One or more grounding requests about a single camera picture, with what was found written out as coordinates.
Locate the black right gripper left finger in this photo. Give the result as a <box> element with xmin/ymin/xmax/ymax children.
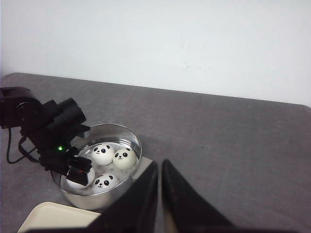
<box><xmin>28</xmin><ymin>162</ymin><xmax>158</xmax><ymax>233</ymax></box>

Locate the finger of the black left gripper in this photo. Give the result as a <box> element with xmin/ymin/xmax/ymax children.
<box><xmin>69</xmin><ymin>157</ymin><xmax>92</xmax><ymax>173</ymax></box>
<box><xmin>65</xmin><ymin>168</ymin><xmax>92</xmax><ymax>189</ymax></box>

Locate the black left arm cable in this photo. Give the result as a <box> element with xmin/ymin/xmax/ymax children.
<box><xmin>6</xmin><ymin>127</ymin><xmax>41</xmax><ymax>164</ymax></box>

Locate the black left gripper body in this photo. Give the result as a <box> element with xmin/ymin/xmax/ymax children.
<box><xmin>20</xmin><ymin>98</ymin><xmax>90</xmax><ymax>175</ymax></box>

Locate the panda bun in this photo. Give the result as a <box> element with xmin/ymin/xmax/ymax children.
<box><xmin>65</xmin><ymin>167</ymin><xmax>95</xmax><ymax>190</ymax></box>
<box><xmin>91</xmin><ymin>143</ymin><xmax>115</xmax><ymax>166</ymax></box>
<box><xmin>113</xmin><ymin>148</ymin><xmax>137</xmax><ymax>170</ymax></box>
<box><xmin>93</xmin><ymin>173</ymin><xmax>120</xmax><ymax>194</ymax></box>

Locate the stainless steel steamer pot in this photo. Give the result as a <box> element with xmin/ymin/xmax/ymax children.
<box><xmin>51</xmin><ymin>124</ymin><xmax>152</xmax><ymax>210</ymax></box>

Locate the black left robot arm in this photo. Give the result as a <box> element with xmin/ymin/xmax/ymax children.
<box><xmin>0</xmin><ymin>87</ymin><xmax>92</xmax><ymax>185</ymax></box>

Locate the cream rectangular tray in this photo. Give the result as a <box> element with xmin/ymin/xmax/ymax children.
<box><xmin>18</xmin><ymin>201</ymin><xmax>101</xmax><ymax>233</ymax></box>

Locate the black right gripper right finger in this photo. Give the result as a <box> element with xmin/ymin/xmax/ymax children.
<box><xmin>161</xmin><ymin>159</ymin><xmax>236</xmax><ymax>233</ymax></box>

